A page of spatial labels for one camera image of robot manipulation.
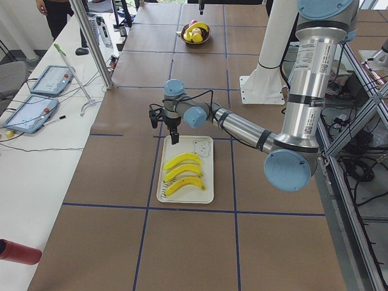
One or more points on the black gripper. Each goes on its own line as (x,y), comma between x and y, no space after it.
(171,122)
(201,5)

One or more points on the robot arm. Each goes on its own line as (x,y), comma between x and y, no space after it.
(288,86)

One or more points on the wicker fruit basket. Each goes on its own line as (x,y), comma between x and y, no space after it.
(205,35)

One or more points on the pale white onion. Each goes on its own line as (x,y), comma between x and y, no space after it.
(197,31)

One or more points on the yellow lemon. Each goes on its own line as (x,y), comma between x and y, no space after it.
(197,38)

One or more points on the yellow star fruit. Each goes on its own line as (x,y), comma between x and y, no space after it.
(188,36)

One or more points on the white bear tray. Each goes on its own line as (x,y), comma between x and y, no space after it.
(203,147)

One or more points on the metal cup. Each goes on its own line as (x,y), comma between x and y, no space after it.
(122,31)

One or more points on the black label box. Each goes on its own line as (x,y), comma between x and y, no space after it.
(121,41)

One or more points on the metal grabber stick green tip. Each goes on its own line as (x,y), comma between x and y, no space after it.
(90,102)

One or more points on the clear water bottle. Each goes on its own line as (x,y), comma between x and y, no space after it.
(103,31)

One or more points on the black marker pen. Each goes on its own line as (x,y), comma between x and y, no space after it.
(54,120)

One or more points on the black computer mouse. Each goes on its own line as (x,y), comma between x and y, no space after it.
(81,51)

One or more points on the far blue teach pendant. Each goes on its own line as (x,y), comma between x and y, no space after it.
(53,80)

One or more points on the blue teach pendant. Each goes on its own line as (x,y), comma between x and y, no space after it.
(30,116)
(53,80)

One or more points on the standing person dark clothes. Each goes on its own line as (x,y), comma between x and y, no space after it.
(56,13)

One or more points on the near blue teach pendant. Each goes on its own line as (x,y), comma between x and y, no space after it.
(30,116)

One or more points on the red cylinder bottle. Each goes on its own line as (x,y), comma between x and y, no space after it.
(18,253)

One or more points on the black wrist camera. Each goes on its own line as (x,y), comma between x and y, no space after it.
(156,116)

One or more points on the white camera pillar with base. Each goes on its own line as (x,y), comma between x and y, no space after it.
(264,85)

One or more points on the aluminium frame post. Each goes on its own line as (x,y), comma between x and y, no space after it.
(81,15)

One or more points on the aluminium frame cart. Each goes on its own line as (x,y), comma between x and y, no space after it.
(352,132)

